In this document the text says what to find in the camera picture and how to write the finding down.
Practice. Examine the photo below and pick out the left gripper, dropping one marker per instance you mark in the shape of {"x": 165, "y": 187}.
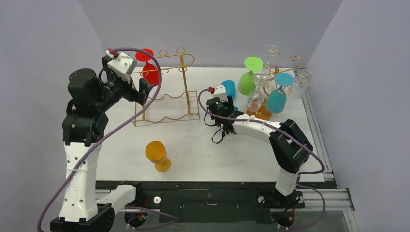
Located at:
{"x": 132, "y": 94}

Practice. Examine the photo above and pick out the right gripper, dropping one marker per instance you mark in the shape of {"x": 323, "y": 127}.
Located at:
{"x": 224, "y": 108}

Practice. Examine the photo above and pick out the red plastic goblet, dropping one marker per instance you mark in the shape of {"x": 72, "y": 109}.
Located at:
{"x": 149, "y": 72}

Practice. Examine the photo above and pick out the tall gold wire glass rack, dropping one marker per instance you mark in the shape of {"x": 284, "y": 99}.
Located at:
{"x": 186, "y": 60}

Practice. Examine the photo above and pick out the blue plastic goblet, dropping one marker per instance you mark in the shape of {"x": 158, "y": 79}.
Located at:
{"x": 230, "y": 88}
{"x": 277, "y": 98}

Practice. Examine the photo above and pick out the green plastic goblet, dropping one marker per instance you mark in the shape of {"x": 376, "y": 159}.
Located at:
{"x": 246, "y": 85}

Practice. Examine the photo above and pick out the gold hook rack wooden base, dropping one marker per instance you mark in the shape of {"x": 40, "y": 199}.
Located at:
{"x": 263, "y": 113}

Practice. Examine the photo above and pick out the orange plastic goblet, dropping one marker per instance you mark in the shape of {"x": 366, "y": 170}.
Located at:
{"x": 156, "y": 152}

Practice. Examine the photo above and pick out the small clear front wine glass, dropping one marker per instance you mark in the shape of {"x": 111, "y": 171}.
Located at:
{"x": 273, "y": 57}

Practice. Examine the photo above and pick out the clear patterned wine glass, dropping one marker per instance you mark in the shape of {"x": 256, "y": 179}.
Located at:
{"x": 300, "y": 85}

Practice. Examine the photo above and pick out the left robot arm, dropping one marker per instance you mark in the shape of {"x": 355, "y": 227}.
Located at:
{"x": 83, "y": 134}

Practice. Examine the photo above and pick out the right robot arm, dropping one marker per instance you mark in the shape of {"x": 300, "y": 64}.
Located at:
{"x": 290, "y": 146}

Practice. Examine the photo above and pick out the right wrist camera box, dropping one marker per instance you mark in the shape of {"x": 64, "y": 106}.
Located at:
{"x": 218, "y": 94}

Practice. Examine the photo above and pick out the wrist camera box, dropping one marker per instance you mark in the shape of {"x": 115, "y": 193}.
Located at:
{"x": 218, "y": 94}
{"x": 122, "y": 64}

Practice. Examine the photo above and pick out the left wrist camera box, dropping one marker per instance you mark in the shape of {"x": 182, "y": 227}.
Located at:
{"x": 122, "y": 64}

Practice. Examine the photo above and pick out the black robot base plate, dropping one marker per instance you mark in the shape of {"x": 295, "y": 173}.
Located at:
{"x": 216, "y": 202}

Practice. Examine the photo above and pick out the aluminium table frame rail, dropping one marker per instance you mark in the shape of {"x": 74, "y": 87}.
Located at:
{"x": 317, "y": 137}

